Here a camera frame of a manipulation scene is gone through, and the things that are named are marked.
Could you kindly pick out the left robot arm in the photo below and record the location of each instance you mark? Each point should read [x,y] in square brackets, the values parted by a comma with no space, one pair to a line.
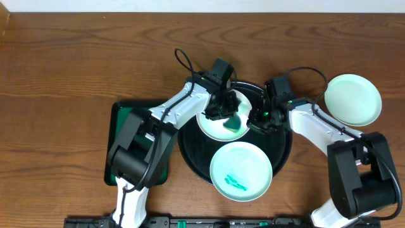
[142,148]

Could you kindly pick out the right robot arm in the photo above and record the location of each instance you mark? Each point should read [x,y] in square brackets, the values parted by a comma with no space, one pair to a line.
[363,182]

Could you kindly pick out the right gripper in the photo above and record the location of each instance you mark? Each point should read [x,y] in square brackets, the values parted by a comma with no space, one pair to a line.
[254,121]

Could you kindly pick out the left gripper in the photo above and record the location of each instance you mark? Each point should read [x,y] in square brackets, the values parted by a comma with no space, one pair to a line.
[223,109]

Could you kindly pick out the mint plate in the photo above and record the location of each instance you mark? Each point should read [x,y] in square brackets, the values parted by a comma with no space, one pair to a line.
[353,100]
[241,171]

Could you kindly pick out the round black tray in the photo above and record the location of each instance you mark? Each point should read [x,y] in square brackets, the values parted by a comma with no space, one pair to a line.
[198,149]

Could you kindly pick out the white plate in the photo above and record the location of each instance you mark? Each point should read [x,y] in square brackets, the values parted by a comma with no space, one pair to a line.
[214,128]

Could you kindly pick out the dark green sponge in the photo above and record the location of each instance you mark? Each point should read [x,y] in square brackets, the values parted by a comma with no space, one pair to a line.
[233,124]

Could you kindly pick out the green rectangular water tray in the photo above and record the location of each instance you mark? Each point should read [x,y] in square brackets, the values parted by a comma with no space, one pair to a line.
[119,113]

